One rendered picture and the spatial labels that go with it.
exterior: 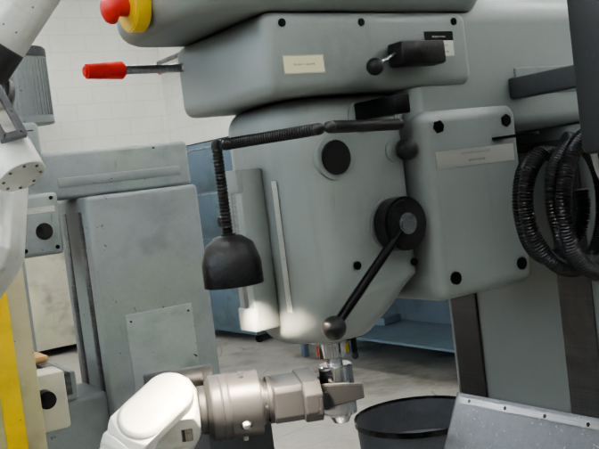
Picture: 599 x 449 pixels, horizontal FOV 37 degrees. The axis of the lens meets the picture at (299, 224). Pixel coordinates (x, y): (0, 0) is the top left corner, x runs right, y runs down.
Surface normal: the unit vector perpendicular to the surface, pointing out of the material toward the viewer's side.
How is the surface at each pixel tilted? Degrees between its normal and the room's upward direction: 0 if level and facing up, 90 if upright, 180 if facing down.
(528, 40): 90
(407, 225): 90
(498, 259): 90
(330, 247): 90
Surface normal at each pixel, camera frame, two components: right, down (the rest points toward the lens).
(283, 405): 0.15, 0.04
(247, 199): 0.56, -0.03
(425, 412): -0.19, 0.01
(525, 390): -0.82, 0.13
